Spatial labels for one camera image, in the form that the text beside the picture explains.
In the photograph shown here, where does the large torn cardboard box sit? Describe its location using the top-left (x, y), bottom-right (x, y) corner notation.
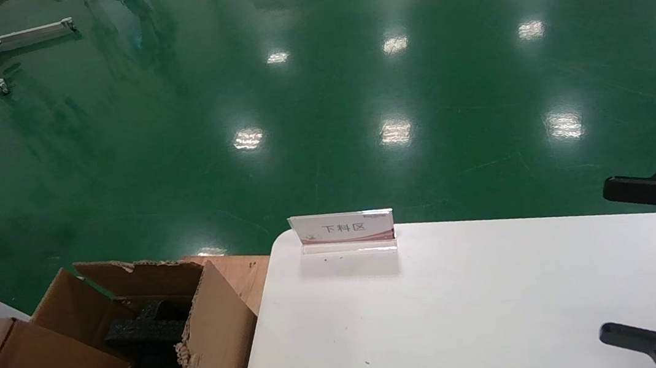
top-left (25, 243), bottom-right (264, 368)

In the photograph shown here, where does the black foam insert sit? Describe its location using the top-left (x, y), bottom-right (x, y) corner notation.
top-left (100, 295), bottom-right (194, 359)

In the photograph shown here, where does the acrylic sign with Chinese text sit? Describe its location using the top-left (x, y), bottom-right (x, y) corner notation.
top-left (287, 204), bottom-right (398, 260)

